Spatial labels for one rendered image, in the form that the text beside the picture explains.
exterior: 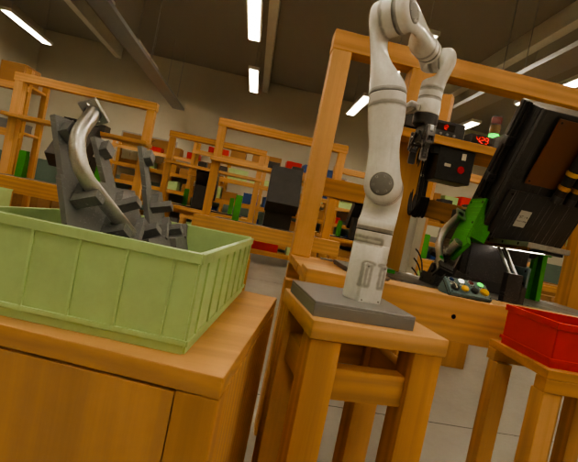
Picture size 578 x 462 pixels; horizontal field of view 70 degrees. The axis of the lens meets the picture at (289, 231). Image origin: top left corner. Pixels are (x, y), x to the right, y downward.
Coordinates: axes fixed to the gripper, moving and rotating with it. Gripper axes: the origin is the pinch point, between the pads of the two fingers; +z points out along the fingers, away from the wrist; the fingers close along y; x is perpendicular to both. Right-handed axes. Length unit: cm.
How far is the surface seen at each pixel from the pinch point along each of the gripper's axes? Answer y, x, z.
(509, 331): -8, -36, 45
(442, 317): 5, -22, 47
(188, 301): -57, 53, 42
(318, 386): -40, 25, 59
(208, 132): 1029, 215, -160
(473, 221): 28.8, -38.1, 12.2
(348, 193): 74, 3, 8
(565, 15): 411, -311, -319
